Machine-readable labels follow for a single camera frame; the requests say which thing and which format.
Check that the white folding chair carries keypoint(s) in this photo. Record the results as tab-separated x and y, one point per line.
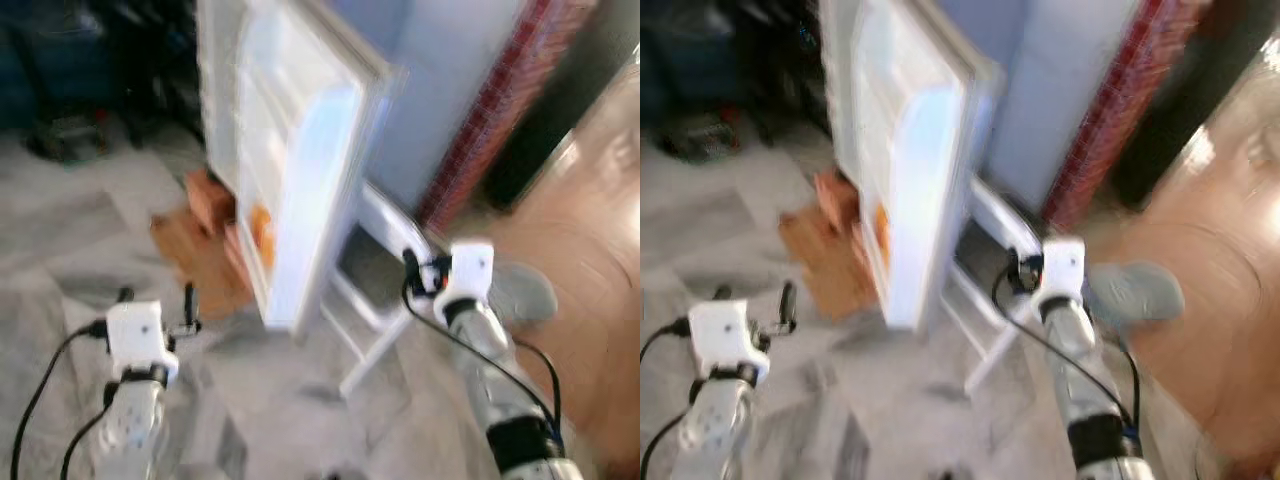
985	265
365	270

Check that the brown cardboard sheet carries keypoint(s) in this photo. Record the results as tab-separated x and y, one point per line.
190	255
815	255

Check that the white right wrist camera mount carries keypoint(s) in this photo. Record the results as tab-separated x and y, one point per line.
1062	268
468	270

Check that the light blue plastic basin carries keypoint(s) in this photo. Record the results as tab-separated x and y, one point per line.
522	293
1135	295

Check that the white fridge door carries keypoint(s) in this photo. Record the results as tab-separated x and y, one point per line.
300	200
920	200

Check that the grey fridge cabinet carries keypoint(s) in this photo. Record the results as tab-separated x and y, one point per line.
440	90
1050	90

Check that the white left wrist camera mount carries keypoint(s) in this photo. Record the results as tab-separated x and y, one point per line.
725	335
138	335

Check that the green black printed box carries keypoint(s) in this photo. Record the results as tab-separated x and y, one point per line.
700	138
65	138

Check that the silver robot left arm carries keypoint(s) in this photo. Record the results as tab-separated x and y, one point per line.
720	430
135	430

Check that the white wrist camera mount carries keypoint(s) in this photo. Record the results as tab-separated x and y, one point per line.
725	335
468	270
138	335
1062	268

